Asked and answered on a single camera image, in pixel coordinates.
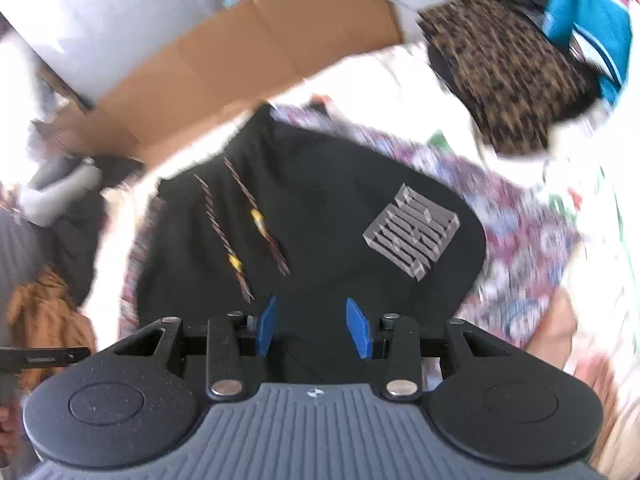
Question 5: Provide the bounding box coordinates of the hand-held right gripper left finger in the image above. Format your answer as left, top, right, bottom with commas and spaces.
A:
115, 295, 278, 401

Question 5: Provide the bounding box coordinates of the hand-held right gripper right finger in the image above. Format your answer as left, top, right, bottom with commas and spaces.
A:
346, 298, 516, 402

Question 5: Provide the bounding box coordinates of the black garment with grey print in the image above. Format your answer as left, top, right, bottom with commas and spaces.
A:
135, 102, 488, 386

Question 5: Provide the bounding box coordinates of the person's left hand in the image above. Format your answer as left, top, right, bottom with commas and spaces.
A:
0, 405, 21, 457

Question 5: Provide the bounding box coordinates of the brown crumpled cloth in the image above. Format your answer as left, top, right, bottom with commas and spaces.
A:
5, 265, 98, 396

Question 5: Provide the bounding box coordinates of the dark grey pillow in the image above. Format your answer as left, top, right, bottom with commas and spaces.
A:
0, 210, 56, 351

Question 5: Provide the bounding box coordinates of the dark cloth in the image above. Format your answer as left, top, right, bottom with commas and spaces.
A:
92, 154, 148, 183

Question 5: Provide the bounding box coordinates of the brown cardboard sheet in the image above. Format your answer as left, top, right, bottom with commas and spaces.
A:
30, 0, 406, 166

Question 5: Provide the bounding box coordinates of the white printed bed sheet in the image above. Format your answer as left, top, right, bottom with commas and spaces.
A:
80, 40, 640, 480

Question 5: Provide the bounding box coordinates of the leopard print cloth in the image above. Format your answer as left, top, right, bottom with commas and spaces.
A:
417, 0, 601, 156

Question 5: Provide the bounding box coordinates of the teal plastic package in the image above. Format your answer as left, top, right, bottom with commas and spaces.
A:
542, 0, 640, 106

